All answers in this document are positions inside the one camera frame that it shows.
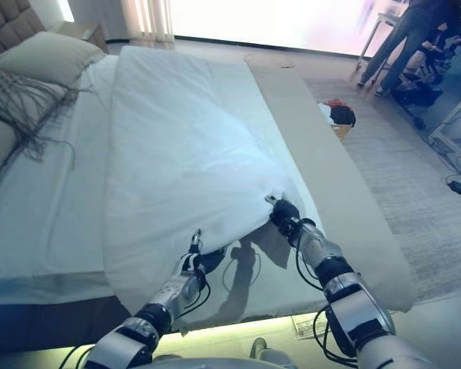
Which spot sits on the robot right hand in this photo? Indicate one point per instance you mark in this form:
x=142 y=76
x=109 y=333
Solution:
x=284 y=213

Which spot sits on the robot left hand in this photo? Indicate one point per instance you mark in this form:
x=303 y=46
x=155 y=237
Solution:
x=190 y=263

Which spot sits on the white duvet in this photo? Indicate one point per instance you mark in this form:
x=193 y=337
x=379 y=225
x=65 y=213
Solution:
x=184 y=134

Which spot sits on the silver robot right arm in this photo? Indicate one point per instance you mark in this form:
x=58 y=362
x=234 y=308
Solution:
x=353 y=296

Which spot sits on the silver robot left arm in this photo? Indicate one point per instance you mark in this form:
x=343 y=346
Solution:
x=165 y=296

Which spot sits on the beige bed runner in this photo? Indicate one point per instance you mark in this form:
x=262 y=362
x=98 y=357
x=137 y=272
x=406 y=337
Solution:
x=311 y=127

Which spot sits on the cardboard box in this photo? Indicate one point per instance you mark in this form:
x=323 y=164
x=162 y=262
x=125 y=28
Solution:
x=342 y=132

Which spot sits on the white garment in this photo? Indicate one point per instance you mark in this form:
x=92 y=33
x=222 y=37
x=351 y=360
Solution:
x=324 y=113

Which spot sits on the dark robot right foot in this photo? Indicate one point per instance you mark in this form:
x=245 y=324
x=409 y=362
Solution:
x=259 y=346

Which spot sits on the grey striped rug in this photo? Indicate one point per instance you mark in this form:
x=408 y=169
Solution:
x=388 y=173

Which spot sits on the black garment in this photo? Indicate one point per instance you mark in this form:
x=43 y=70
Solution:
x=343 y=115

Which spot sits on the red garment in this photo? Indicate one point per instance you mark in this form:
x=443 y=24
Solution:
x=335 y=102

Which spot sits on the black power adapter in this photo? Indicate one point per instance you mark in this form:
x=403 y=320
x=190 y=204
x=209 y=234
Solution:
x=460 y=187

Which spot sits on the black wheeled equipment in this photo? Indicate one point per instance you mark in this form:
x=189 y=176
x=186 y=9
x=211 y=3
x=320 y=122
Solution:
x=418 y=92

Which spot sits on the person in dark clothes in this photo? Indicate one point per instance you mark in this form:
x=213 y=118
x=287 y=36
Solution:
x=407 y=30

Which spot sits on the beige curtain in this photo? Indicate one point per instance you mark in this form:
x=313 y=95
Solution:
x=146 y=19

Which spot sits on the brown wooden nightstand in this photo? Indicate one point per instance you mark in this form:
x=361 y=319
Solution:
x=96 y=36

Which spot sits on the grey fringed throw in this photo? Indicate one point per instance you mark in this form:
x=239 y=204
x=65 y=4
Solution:
x=7 y=92

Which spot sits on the brown tufted headboard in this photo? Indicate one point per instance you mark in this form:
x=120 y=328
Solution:
x=7 y=23

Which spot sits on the dark brown bed frame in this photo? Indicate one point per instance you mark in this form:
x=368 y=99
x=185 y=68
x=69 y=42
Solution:
x=61 y=323

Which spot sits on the white aluminium frame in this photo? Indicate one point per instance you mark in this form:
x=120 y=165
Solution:
x=449 y=142

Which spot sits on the white metal table frame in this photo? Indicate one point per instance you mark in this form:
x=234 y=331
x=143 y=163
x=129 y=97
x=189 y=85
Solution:
x=392 y=16

